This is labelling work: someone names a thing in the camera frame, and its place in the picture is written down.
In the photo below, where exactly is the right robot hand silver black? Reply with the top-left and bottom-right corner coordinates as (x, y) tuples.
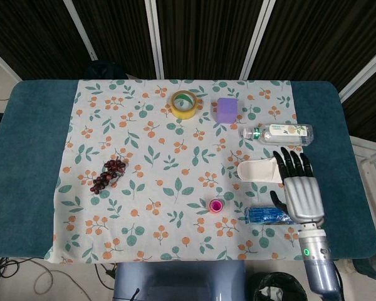
(269, 147), (326, 227)

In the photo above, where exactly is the large orange plastic cup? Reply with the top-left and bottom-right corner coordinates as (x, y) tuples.
(208, 198), (224, 215)

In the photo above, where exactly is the blue cardboard box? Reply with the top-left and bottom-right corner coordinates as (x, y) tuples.
(244, 206), (297, 226)

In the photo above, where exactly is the white disposable slipper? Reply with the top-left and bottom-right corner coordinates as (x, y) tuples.
(236, 156), (285, 184)

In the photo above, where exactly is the clear plastic water bottle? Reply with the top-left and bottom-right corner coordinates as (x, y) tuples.
(241, 123), (315, 147)

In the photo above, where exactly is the white metal rack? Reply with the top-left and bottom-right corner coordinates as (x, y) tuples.
(350, 135), (376, 176)

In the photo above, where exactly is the black trash bag bin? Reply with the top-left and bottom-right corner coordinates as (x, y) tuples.
(253, 272), (308, 301)

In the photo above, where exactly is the purple foam block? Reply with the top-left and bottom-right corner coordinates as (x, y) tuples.
(216, 97), (239, 124)

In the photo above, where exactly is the yellow packing tape roll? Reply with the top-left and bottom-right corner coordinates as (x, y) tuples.
(170, 90), (198, 120)

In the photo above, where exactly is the blue-grey robot torso base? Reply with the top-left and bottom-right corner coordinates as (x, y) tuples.
(112, 261), (248, 301)

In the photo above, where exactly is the floral patterned tablecloth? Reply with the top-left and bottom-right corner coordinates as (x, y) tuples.
(44, 78), (321, 264)

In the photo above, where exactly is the dark red grape bunch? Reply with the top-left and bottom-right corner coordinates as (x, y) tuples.
(90, 156), (127, 194)

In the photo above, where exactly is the dark chair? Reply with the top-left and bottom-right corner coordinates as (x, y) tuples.
(86, 60), (128, 81)

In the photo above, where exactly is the teal table cover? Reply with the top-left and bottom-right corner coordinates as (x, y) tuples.
(0, 80), (376, 260)

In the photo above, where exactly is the white partition frame post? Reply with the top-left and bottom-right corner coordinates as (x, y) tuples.
(338, 43), (376, 103)
(144, 0), (165, 79)
(62, 0), (98, 62)
(0, 43), (19, 82)
(239, 0), (276, 81)

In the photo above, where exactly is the white floor cable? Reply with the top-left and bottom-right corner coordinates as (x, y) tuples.
(0, 256), (93, 301)

